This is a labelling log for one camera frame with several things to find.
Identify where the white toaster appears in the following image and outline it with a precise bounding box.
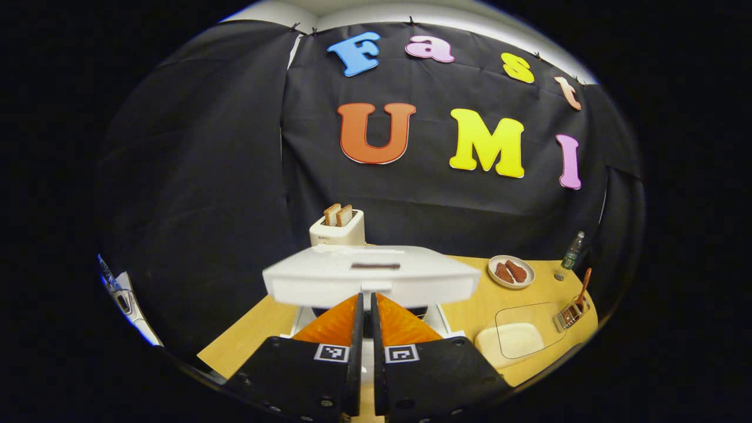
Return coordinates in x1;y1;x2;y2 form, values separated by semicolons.
310;210;366;247

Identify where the clear water bottle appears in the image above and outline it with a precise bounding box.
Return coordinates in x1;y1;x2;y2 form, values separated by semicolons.
561;231;586;271

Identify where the white rice cooker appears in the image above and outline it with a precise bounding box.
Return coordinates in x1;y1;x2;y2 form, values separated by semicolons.
263;244;482;341

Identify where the white round plate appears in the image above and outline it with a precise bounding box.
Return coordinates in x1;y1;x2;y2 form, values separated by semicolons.
488;255;536;290

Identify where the brown wooden spoon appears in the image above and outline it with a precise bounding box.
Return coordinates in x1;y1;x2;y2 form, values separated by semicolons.
573;268;593;312

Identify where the clear box of rice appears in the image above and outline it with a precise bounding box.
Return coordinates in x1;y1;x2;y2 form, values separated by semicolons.
475;303;568;370

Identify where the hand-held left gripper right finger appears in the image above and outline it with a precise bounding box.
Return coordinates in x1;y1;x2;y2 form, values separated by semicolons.
370;292;512;423

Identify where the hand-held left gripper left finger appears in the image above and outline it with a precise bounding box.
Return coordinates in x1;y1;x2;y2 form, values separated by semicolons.
226;292;365;423

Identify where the black backdrop cloth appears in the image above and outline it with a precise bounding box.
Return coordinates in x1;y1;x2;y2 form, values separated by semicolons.
97;21;647;359

